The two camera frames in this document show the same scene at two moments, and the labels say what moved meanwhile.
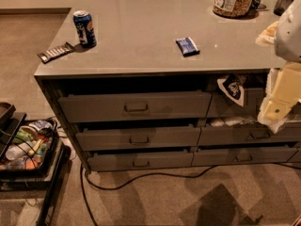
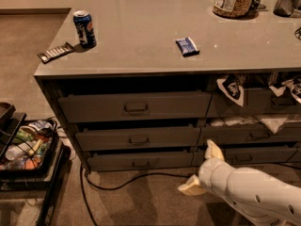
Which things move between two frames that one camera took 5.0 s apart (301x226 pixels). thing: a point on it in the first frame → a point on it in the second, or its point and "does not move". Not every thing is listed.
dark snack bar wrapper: x=55 y=52 does not move
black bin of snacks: x=32 y=151 does not move
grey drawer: x=138 y=159 does not move
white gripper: x=290 y=35 → x=212 y=172
